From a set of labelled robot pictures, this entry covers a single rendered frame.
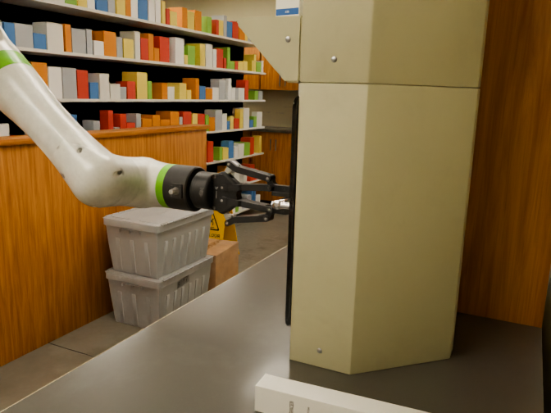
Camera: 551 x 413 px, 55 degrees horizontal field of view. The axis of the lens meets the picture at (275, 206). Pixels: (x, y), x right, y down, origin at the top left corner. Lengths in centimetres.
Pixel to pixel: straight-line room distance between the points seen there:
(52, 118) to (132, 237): 210
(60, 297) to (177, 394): 244
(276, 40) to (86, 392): 62
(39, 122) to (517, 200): 95
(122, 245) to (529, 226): 249
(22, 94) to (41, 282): 207
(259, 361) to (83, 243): 245
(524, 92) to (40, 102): 94
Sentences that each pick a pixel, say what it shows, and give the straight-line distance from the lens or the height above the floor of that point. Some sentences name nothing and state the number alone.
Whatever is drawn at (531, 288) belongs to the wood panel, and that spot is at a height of 102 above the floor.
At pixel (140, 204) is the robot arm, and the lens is 113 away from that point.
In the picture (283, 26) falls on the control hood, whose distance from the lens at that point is 87.
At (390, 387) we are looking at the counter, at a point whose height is 94.
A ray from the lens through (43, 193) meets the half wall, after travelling 307.
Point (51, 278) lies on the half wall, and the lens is 320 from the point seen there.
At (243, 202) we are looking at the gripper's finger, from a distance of 103.
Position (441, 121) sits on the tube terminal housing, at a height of 136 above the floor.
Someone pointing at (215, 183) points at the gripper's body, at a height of 122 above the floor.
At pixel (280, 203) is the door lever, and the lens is 94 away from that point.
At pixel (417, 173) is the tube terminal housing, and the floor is 128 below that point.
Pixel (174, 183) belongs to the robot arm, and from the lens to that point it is 107.
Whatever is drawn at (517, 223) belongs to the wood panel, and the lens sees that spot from 118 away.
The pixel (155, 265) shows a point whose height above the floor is 42.
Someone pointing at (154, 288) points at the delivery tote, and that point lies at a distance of 315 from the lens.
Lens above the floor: 139
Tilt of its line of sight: 12 degrees down
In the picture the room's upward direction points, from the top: 2 degrees clockwise
